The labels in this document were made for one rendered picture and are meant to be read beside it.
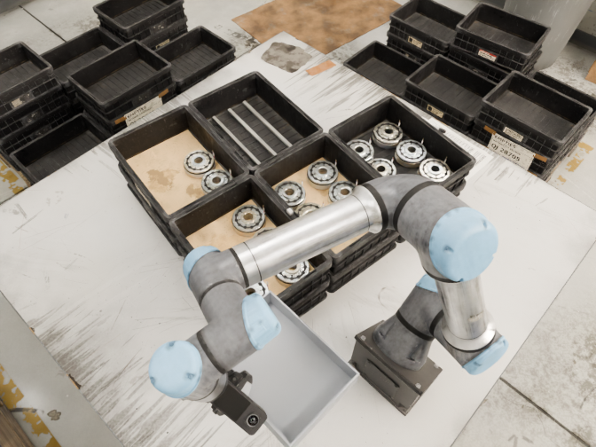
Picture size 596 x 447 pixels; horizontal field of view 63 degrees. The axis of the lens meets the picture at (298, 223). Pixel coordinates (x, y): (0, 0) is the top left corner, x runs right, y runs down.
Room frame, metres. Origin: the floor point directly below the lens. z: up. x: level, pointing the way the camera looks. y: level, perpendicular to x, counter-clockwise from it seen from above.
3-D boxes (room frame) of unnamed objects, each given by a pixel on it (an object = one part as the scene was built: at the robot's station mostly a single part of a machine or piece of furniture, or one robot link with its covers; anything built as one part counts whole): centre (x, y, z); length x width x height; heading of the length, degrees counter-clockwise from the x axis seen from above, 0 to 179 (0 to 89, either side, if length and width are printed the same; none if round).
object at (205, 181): (1.02, 0.26, 0.86); 0.10 x 0.10 x 0.01
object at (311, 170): (1.06, -0.08, 0.86); 0.10 x 0.10 x 0.01
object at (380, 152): (1.12, -0.33, 0.87); 0.40 x 0.30 x 0.11; 38
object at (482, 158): (1.32, -0.56, 0.70); 0.33 x 0.23 x 0.01; 47
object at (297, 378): (0.34, 0.04, 1.06); 0.27 x 0.20 x 0.05; 45
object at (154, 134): (1.06, 0.39, 0.87); 0.40 x 0.30 x 0.11; 38
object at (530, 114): (1.70, -1.07, 0.37); 0.40 x 0.30 x 0.45; 47
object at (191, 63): (2.21, 0.58, 0.31); 0.40 x 0.30 x 0.34; 137
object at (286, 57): (1.88, 0.06, 0.71); 0.22 x 0.19 x 0.01; 47
